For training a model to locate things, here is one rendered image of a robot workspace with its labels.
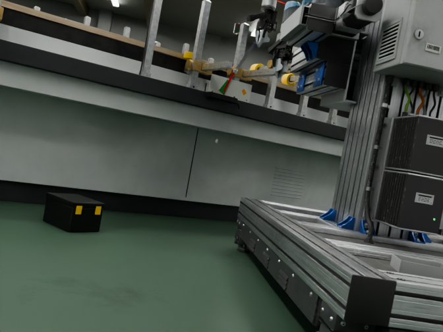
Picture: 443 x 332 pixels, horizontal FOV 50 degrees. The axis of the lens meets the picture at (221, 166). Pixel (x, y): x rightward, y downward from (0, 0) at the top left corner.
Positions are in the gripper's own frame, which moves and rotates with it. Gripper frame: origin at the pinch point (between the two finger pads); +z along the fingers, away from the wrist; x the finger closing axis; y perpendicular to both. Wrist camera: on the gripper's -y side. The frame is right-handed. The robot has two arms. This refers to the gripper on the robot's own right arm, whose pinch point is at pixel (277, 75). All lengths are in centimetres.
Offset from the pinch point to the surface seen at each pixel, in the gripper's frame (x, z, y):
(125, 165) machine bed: -49, 58, -51
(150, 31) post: -57, -9, -29
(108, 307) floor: -98, 83, 83
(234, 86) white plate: -5.3, 6.0, -28.6
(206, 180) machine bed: 1, 60, -51
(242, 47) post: -4.5, -15.6, -29.3
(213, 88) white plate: -17.4, 9.8, -28.6
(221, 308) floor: -67, 83, 85
